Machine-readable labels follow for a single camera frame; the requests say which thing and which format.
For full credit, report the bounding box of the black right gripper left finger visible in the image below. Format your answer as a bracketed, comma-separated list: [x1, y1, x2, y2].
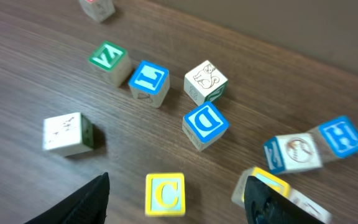
[25, 172, 110, 224]

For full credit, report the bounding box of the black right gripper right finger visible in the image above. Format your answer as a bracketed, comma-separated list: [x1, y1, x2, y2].
[244, 176, 322, 224]

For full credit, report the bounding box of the yellow wooden block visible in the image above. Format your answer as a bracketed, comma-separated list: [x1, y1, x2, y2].
[145, 172, 186, 217]
[231, 166, 291, 208]

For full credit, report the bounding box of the yellow wooden block front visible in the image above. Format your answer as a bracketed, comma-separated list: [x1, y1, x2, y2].
[145, 172, 186, 217]

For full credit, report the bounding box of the plain picture wooden block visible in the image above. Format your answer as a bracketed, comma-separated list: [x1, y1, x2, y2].
[263, 133, 323, 175]

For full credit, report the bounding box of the violin picture wooden block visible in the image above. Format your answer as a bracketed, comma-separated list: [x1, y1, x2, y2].
[42, 112, 94, 157]

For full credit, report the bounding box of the blue D wooden block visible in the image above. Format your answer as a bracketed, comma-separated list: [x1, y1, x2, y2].
[182, 101, 229, 151]

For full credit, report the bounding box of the blue top right block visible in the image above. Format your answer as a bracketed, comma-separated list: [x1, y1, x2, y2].
[307, 115, 358, 163]

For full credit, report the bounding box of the plain leaf wooden block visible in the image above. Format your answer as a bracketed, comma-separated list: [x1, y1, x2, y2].
[184, 60, 228, 106]

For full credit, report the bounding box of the blue letter wooden block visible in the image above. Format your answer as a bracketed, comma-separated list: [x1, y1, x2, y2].
[129, 60, 170, 108]

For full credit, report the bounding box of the green Z wooden block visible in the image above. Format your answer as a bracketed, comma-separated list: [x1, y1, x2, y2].
[88, 40, 133, 87]

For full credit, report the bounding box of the red Y wooden block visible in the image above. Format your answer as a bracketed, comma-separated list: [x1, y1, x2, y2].
[78, 0, 116, 22]

